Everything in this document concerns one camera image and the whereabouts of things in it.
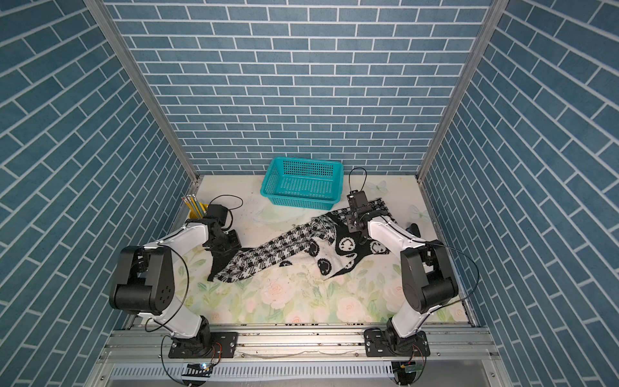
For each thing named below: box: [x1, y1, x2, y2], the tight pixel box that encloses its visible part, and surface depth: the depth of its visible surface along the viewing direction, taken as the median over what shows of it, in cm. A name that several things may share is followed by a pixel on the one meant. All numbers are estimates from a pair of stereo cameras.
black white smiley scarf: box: [207, 199, 397, 282], surface depth 91 cm
